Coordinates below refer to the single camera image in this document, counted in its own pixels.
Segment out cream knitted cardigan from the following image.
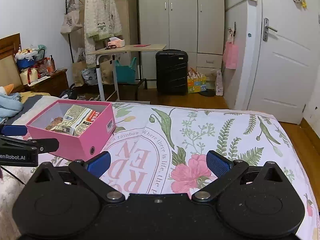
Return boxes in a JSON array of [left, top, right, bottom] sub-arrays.
[[84, 0, 122, 66]]

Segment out wooden nightstand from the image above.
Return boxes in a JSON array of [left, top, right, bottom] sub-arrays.
[[24, 69, 69, 97]]

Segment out canvas tote bag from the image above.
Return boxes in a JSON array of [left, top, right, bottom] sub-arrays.
[[60, 0, 83, 35]]

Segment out clear bag coated peanuts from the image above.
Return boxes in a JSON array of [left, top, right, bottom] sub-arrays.
[[50, 105, 100, 137]]

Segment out pink hanging bag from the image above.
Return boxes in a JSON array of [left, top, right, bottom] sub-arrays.
[[222, 28, 239, 69]]

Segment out teal tote bag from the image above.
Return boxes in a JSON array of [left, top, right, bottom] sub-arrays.
[[116, 57, 137, 83]]

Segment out blue blanket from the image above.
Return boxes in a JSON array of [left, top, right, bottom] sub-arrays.
[[0, 93, 23, 122]]

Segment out white door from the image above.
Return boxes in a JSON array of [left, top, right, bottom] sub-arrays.
[[248, 0, 319, 124]]

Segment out colourful gift bag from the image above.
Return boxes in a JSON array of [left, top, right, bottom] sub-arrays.
[[187, 68, 207, 94]]

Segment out brown paper bag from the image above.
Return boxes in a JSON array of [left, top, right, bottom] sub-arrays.
[[72, 61, 87, 87]]

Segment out wooden rolling desk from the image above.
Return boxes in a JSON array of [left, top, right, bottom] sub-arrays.
[[88, 44, 167, 102]]

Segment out pink cardboard box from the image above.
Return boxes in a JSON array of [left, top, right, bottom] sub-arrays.
[[27, 99, 116, 161]]

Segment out floral bed sheet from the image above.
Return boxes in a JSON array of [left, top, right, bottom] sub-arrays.
[[0, 94, 320, 240]]

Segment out pink tissue box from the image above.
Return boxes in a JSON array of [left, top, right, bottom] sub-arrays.
[[108, 37, 125, 48]]

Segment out black suitcase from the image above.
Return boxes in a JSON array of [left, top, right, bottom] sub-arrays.
[[155, 49, 188, 95]]

